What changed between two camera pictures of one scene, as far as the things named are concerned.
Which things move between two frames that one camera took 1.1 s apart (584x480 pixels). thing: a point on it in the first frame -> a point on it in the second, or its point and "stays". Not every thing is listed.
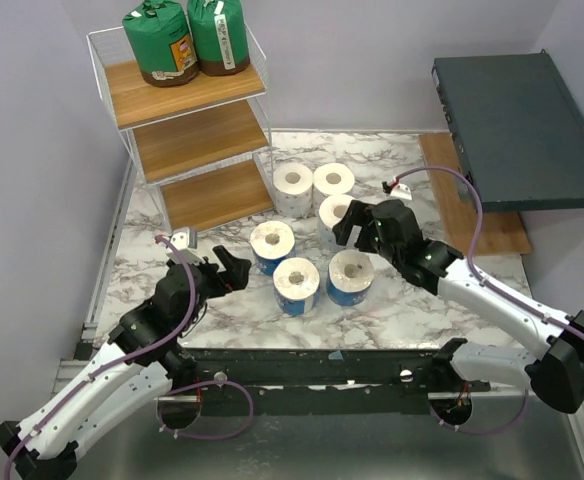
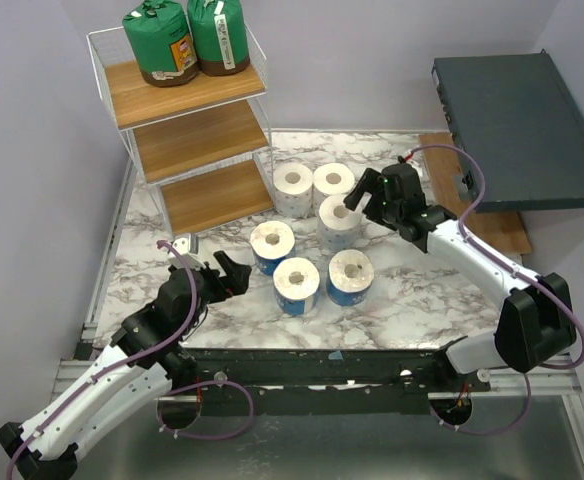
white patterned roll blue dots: (331, 211) stays
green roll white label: (219, 33) stays
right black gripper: (363, 228) -> (378, 201)
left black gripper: (236, 268) stays
